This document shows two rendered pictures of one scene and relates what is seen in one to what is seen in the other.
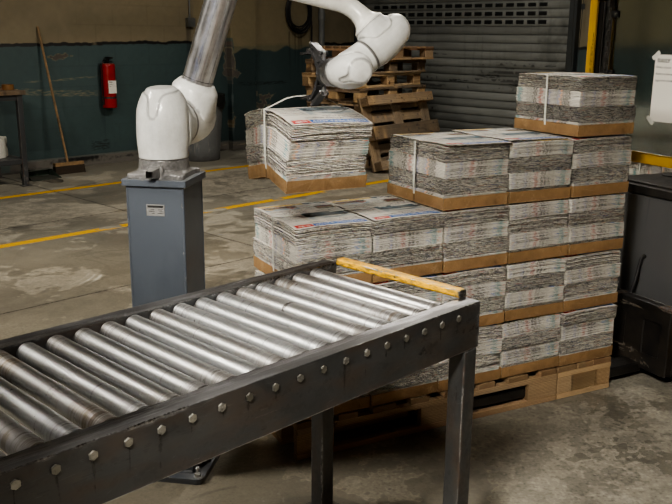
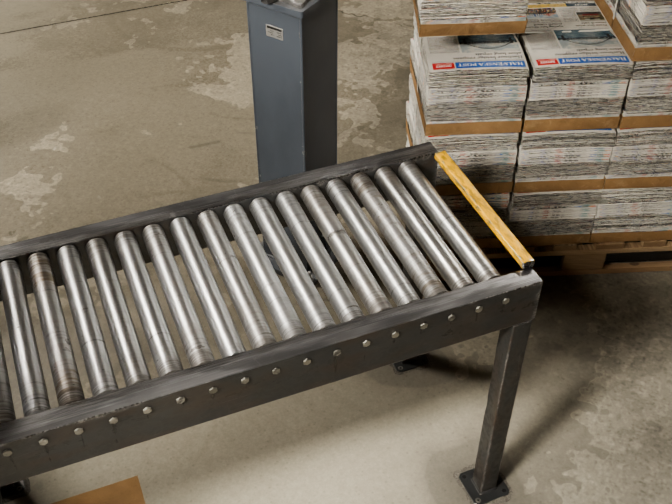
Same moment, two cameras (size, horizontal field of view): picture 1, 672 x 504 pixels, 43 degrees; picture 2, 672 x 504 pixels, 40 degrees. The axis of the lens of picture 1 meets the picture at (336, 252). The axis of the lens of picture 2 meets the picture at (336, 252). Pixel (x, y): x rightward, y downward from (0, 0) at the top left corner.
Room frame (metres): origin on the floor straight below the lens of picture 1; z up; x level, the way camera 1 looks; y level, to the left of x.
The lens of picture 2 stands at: (0.54, -0.50, 2.18)
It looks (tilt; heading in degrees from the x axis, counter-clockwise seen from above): 43 degrees down; 23
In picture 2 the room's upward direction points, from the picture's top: straight up
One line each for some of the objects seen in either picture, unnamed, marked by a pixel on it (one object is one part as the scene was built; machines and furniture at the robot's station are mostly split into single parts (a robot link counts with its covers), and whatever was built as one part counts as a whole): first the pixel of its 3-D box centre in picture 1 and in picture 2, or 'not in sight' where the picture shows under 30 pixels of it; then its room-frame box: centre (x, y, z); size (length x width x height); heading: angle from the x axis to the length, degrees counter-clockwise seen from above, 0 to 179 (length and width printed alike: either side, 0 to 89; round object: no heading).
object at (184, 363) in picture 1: (164, 357); (176, 295); (1.66, 0.36, 0.77); 0.47 x 0.05 x 0.05; 45
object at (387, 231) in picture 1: (413, 308); (589, 143); (3.09, -0.30, 0.42); 1.17 x 0.39 x 0.83; 117
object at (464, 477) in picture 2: not in sight; (484, 483); (1.99, -0.32, 0.01); 0.14 x 0.13 x 0.01; 45
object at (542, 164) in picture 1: (510, 164); not in sight; (3.29, -0.68, 0.95); 0.38 x 0.29 x 0.23; 26
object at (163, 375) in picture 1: (138, 365); (147, 303); (1.62, 0.40, 0.77); 0.47 x 0.05 x 0.05; 45
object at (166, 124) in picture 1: (163, 121); not in sight; (2.65, 0.54, 1.17); 0.18 x 0.16 x 0.22; 168
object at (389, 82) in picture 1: (368, 104); not in sight; (9.88, -0.35, 0.65); 1.33 x 0.94 x 1.30; 139
